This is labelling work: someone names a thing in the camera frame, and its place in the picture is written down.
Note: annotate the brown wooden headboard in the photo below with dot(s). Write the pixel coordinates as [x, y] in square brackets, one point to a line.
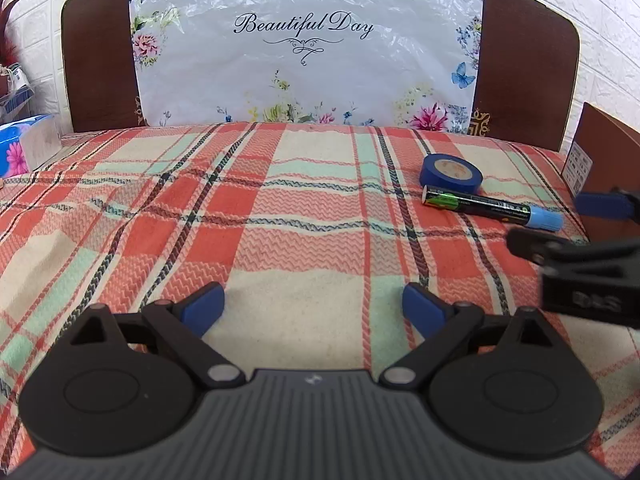
[529, 58]

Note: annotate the cluttered bedside items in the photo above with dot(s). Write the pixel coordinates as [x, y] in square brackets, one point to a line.
[16, 90]

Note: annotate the floral plastic bag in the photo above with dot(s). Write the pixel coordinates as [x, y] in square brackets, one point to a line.
[406, 63]

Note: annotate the blue tape roll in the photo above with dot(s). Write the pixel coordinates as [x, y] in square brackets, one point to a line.
[451, 173]

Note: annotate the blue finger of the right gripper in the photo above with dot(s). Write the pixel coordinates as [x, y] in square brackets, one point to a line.
[613, 205]

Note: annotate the black marker blue cap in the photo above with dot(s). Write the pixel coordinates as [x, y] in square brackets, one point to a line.
[492, 207]

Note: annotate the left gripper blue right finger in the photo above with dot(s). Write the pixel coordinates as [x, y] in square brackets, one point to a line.
[425, 311]

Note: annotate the blue tissue pack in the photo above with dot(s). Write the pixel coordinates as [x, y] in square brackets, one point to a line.
[27, 144]

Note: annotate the brown cardboard box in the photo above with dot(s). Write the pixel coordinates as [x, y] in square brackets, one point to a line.
[603, 157]

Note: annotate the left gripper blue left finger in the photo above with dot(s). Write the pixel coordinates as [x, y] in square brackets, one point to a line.
[201, 310]

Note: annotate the plaid bed sheet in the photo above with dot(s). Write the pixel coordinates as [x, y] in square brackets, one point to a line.
[312, 230]

